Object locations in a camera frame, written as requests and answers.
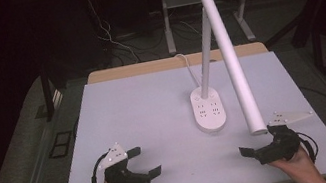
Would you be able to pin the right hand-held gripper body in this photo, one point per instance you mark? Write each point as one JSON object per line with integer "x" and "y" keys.
{"x": 280, "y": 147}

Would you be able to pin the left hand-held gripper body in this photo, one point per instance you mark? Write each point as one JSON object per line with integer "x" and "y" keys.
{"x": 121, "y": 176}

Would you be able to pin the black stand post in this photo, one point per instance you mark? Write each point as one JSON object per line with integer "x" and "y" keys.
{"x": 47, "y": 95}

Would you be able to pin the person's right hand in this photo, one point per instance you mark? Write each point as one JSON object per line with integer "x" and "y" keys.
{"x": 299, "y": 165}

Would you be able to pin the grey metal stand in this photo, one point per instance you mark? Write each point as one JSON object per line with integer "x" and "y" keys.
{"x": 168, "y": 29}

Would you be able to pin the white desk lamp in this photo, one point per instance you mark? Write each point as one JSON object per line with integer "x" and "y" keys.
{"x": 229, "y": 59}

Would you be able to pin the black floor frame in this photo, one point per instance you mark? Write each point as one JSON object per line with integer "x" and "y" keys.
{"x": 60, "y": 144}

